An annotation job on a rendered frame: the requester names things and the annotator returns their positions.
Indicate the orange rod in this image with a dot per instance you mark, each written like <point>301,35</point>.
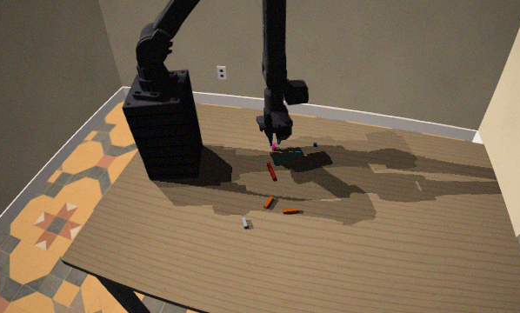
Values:
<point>289,211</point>
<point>268,202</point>

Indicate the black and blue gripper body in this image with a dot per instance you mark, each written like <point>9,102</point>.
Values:
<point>262,126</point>

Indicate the turquoise rod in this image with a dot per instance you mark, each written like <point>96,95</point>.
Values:
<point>293,154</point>

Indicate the red rod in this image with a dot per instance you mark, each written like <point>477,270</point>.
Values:
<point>271,172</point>

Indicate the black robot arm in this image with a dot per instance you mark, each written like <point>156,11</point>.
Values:
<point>155,80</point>

